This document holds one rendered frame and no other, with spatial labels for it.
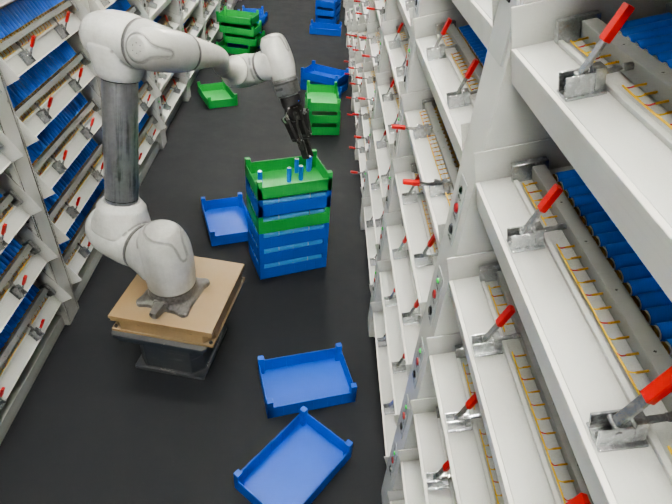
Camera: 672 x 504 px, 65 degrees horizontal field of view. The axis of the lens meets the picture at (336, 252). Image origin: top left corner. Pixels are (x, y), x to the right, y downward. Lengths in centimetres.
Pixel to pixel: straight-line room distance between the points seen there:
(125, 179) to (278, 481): 101
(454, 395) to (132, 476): 108
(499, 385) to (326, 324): 136
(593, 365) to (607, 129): 22
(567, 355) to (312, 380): 140
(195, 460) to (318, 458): 37
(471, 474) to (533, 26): 65
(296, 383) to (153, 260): 65
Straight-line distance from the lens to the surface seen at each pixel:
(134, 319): 179
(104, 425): 189
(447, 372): 103
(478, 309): 88
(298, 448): 175
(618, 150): 51
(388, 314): 167
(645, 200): 45
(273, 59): 194
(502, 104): 77
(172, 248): 164
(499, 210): 76
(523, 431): 74
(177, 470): 175
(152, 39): 148
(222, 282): 186
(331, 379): 190
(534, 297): 63
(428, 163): 125
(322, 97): 355
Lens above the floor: 150
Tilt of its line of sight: 38 degrees down
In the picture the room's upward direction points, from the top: 5 degrees clockwise
